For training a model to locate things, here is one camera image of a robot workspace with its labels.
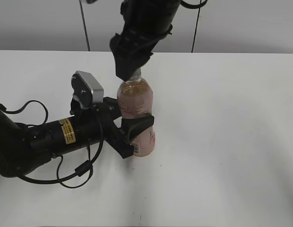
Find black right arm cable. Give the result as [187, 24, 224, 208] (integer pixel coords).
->
[181, 0, 208, 10]

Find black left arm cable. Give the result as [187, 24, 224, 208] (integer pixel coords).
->
[0, 100, 104, 189]

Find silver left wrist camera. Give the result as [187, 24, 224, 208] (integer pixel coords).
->
[71, 70, 104, 109]

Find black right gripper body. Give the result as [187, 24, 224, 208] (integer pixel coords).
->
[110, 21, 173, 69]

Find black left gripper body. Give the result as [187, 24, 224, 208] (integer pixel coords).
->
[70, 98, 134, 159]

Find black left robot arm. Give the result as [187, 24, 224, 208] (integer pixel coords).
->
[0, 97, 154, 178]

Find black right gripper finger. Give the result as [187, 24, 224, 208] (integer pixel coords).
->
[114, 53, 148, 81]

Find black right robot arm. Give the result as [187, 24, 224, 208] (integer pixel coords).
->
[109, 0, 180, 81]

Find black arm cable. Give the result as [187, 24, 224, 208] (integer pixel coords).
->
[181, 0, 208, 10]
[0, 100, 104, 189]

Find white bottle cap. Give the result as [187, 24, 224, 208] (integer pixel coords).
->
[129, 68, 141, 82]

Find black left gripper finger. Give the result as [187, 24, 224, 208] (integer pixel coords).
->
[103, 97, 121, 118]
[121, 115, 155, 143]

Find pink label oolong tea bottle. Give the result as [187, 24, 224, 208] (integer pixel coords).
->
[117, 69, 155, 157]

